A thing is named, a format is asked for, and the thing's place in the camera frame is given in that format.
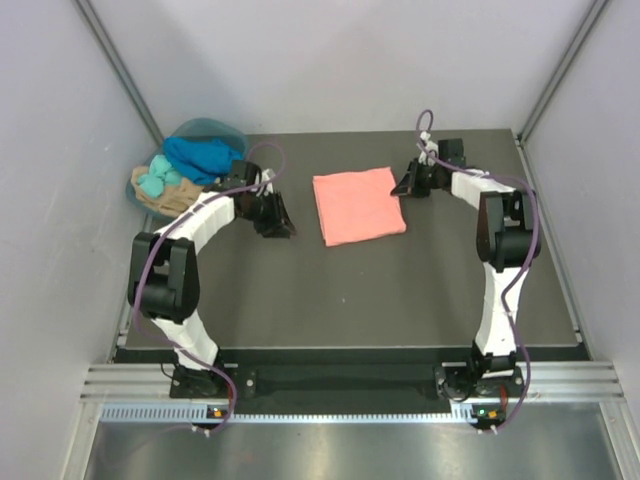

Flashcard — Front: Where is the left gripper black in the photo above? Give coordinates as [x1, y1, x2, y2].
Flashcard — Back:
[239, 190, 297, 239]

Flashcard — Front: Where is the pink t shirt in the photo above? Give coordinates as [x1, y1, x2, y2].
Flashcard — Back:
[312, 167, 407, 247]

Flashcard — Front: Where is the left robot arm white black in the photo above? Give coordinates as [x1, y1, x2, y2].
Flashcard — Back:
[127, 160, 296, 398]

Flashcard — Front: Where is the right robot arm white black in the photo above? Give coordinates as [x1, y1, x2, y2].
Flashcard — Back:
[391, 131, 540, 402]

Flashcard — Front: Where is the blue t shirt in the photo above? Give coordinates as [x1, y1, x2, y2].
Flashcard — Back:
[163, 137, 244, 186]

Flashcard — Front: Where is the beige t shirt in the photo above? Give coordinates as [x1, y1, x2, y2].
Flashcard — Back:
[130, 166, 204, 219]

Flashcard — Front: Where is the teal laundry basket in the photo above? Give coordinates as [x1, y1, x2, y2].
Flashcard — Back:
[125, 118, 249, 222]

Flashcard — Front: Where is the light turquoise t shirt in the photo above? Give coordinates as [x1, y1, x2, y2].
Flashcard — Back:
[135, 154, 182, 199]

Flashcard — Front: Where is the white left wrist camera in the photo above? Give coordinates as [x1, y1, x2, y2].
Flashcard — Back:
[257, 168, 276, 197]

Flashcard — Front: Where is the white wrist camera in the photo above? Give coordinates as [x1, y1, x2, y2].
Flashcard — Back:
[257, 168, 276, 197]
[418, 130, 439, 166]

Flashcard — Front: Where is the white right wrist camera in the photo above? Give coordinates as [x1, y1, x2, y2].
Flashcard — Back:
[418, 130, 439, 166]

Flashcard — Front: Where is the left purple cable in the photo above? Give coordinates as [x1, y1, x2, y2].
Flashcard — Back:
[131, 142, 287, 434]

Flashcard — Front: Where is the purple cable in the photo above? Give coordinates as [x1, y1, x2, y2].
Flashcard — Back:
[415, 109, 543, 434]
[131, 142, 287, 434]

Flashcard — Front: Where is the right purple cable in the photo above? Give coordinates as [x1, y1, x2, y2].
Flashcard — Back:
[415, 109, 543, 434]

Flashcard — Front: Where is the aluminium rail front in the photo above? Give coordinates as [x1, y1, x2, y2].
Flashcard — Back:
[80, 361, 624, 403]

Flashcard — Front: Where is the right aluminium frame post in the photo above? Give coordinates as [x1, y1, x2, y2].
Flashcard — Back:
[516, 0, 612, 147]

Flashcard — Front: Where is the aluminium frame post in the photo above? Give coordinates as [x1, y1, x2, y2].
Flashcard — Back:
[71, 0, 164, 146]
[516, 0, 612, 147]

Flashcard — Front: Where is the grey slotted cable duct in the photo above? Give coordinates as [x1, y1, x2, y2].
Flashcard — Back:
[100, 403, 498, 424]

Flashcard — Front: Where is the left aluminium frame post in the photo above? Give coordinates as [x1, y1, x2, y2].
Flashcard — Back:
[71, 0, 164, 146]

